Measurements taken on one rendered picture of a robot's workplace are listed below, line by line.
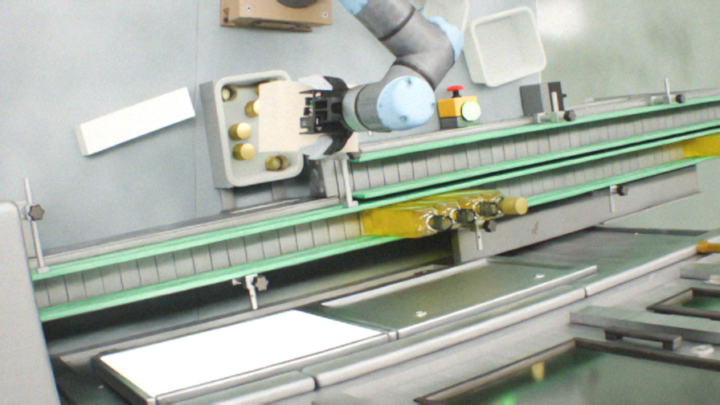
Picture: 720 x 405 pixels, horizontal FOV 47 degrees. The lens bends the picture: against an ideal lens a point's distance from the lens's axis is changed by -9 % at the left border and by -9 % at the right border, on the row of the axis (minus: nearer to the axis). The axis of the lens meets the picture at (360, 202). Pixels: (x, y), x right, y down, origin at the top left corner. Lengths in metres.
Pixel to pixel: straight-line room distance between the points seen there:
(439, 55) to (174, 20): 0.73
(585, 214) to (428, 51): 1.09
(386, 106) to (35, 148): 0.78
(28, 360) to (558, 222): 1.96
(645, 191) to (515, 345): 1.16
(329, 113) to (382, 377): 0.41
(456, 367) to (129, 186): 0.80
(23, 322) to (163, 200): 1.48
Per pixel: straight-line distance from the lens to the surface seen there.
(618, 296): 1.61
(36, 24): 1.81
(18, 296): 0.37
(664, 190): 2.58
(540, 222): 2.21
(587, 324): 1.50
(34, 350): 0.38
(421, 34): 1.32
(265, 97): 1.58
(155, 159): 1.84
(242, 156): 1.84
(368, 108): 1.32
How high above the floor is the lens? 2.50
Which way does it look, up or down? 59 degrees down
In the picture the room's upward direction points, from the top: 92 degrees clockwise
